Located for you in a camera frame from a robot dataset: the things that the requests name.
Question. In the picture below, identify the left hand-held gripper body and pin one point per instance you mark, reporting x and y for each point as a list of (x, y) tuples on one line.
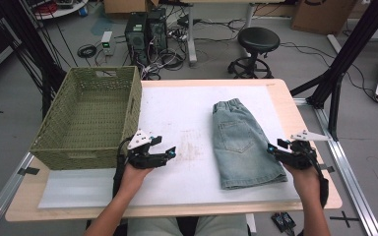
[(144, 159)]

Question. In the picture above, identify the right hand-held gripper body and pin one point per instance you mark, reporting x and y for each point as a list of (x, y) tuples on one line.
[(300, 157)]

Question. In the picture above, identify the light blue denim shorts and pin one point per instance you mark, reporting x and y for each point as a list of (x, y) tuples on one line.
[(246, 147)]

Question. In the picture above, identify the green woven basket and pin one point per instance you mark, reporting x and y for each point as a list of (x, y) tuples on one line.
[(88, 118)]

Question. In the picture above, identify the person's left hand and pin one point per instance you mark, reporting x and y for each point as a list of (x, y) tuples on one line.
[(133, 182)]

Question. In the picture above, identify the person's right hand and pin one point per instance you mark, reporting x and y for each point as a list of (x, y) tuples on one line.
[(308, 183)]

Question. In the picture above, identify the black tape strip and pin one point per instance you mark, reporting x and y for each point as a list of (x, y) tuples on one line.
[(328, 168)]

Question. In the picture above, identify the white foam mat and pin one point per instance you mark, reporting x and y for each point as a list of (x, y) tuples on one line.
[(183, 124)]

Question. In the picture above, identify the small black device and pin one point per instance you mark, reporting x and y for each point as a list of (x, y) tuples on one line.
[(283, 222)]

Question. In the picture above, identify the person's legs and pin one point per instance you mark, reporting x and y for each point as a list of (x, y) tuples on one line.
[(144, 227)]

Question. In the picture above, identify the black computer tower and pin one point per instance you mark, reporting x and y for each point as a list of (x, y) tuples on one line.
[(136, 36), (157, 29)]

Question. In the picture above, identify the black round stool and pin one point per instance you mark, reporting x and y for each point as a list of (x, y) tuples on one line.
[(258, 39)]

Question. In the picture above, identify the white desk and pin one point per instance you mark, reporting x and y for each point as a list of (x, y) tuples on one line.
[(192, 39)]

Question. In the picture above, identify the small white device green light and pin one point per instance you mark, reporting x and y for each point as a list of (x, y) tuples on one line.
[(107, 41)]

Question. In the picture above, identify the large cardboard box with logo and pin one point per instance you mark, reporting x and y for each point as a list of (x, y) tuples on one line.
[(321, 18)]

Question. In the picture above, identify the open cardboard box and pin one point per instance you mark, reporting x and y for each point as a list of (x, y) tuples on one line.
[(124, 6)]

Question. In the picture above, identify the round white table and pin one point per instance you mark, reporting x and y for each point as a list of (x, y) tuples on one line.
[(62, 11)]

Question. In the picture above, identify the aluminium rail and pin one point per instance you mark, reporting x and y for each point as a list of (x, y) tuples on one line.
[(351, 183), (6, 193)]

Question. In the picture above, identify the black metal frame post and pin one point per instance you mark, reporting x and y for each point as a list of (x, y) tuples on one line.
[(351, 49)]

